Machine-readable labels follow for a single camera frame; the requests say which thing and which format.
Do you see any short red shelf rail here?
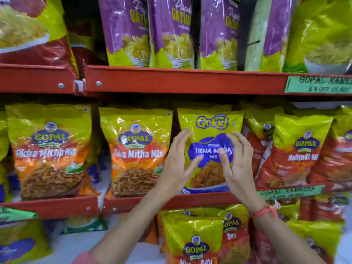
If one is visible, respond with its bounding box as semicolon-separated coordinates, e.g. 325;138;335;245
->
0;63;76;94
0;195;100;220

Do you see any purple yellow snack packet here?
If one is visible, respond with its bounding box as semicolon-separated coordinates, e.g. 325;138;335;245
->
260;0;301;73
148;0;195;70
98;0;151;67
200;0;240;71

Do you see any person's left forearm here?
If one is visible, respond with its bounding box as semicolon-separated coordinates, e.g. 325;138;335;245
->
89;188;172;264

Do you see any pale green snack packet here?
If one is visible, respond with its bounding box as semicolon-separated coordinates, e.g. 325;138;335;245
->
244;0;273;72

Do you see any yellow red sev packet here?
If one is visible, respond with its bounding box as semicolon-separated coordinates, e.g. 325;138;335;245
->
298;193;350;223
162;214;224;264
219;204;252;264
287;219;345;264

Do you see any long red shelf rail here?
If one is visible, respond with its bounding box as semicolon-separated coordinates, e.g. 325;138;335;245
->
83;65;352;97
102;190;326;217

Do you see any lime green noodle snack packet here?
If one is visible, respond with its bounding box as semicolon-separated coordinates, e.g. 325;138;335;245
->
283;0;352;75

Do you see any person's right hand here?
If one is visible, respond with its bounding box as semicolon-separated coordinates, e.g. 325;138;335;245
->
219;131;266;214

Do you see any yellow orange snack mix packet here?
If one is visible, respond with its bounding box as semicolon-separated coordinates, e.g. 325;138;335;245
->
99;107;173;198
5;103;93;201

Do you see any yellow snack packet blue label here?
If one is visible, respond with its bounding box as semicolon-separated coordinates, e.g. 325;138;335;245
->
177;108;244;194

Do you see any person's right forearm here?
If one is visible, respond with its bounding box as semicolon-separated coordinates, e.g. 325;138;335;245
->
251;209;328;264

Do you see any person's left hand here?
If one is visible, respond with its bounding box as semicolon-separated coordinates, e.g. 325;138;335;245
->
154;128;204;202

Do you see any pink thread wristband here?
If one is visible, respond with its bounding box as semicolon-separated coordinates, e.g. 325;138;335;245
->
249;205;280;219

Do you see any green white snack packet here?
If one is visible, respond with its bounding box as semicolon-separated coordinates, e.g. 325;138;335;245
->
61;215;108;235

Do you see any large red yellow snack packet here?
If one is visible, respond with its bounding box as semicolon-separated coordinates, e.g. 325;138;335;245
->
0;0;80;80

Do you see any dark red snack packet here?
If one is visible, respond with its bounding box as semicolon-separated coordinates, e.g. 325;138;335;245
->
63;0;108;79

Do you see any green price label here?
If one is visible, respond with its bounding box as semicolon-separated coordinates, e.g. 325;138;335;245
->
0;206;39;222
258;185;326;201
284;75;352;94

